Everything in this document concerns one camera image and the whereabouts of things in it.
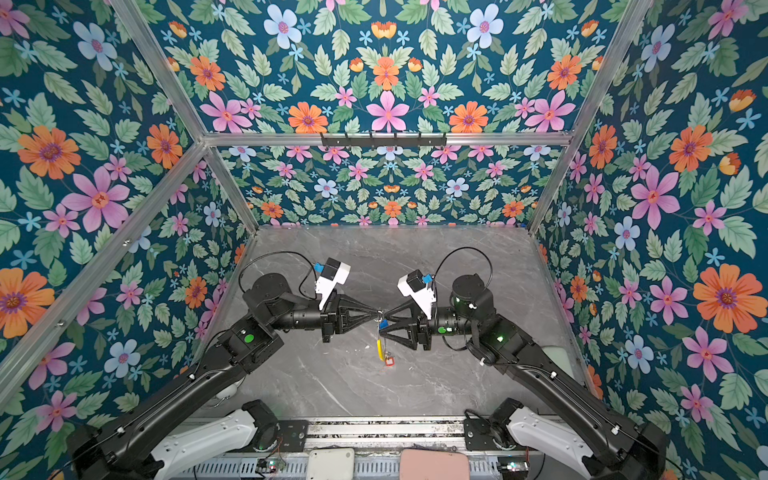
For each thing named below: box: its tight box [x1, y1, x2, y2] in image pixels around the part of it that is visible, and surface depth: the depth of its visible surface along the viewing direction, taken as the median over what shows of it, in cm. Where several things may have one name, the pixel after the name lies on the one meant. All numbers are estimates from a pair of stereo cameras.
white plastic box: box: [306, 448, 355, 480], surface depth 70 cm
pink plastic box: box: [399, 448, 471, 480], surface depth 70 cm
